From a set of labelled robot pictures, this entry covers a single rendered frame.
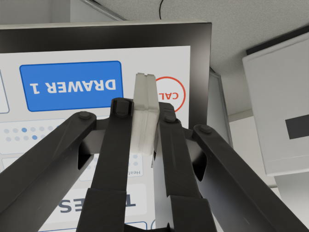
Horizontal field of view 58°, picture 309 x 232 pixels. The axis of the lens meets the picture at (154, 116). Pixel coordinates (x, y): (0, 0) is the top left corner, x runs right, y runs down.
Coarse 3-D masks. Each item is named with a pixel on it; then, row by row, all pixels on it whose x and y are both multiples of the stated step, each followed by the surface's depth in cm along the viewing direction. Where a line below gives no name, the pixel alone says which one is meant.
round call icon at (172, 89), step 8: (160, 80) 27; (168, 80) 28; (176, 80) 28; (184, 80) 28; (160, 88) 28; (168, 88) 28; (176, 88) 28; (184, 88) 28; (160, 96) 28; (168, 96) 28; (176, 96) 28; (184, 96) 28; (176, 104) 29; (184, 104) 29; (176, 112) 29; (184, 112) 29
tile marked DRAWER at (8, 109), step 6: (0, 72) 26; (0, 78) 26; (0, 84) 26; (0, 90) 26; (0, 96) 26; (6, 96) 26; (0, 102) 27; (6, 102) 27; (0, 108) 27; (6, 108) 27; (0, 114) 27
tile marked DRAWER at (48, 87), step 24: (24, 72) 26; (48, 72) 26; (72, 72) 26; (96, 72) 26; (120, 72) 27; (24, 96) 27; (48, 96) 27; (72, 96) 27; (96, 96) 27; (120, 96) 28
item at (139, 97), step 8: (136, 80) 20; (144, 80) 20; (136, 88) 18; (144, 88) 18; (136, 96) 17; (144, 96) 17; (136, 104) 15; (144, 104) 16; (136, 112) 15; (144, 112) 15; (136, 120) 15; (144, 120) 15; (136, 128) 16; (136, 136) 16; (136, 144) 16; (136, 152) 16
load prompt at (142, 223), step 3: (129, 222) 34; (132, 222) 34; (135, 222) 34; (138, 222) 34; (141, 222) 34; (144, 222) 34; (147, 222) 34; (132, 225) 34; (135, 225) 34; (138, 225) 34; (141, 225) 34; (144, 225) 34; (147, 225) 34; (66, 228) 33; (69, 228) 33; (72, 228) 33; (75, 228) 33; (141, 228) 34; (144, 228) 34; (147, 228) 34; (39, 231) 33; (42, 231) 33; (45, 231) 33; (48, 231) 33; (51, 231) 33; (54, 231) 33; (57, 231) 33; (60, 231) 33; (63, 231) 33; (66, 231) 33; (69, 231) 33; (72, 231) 33; (75, 231) 33
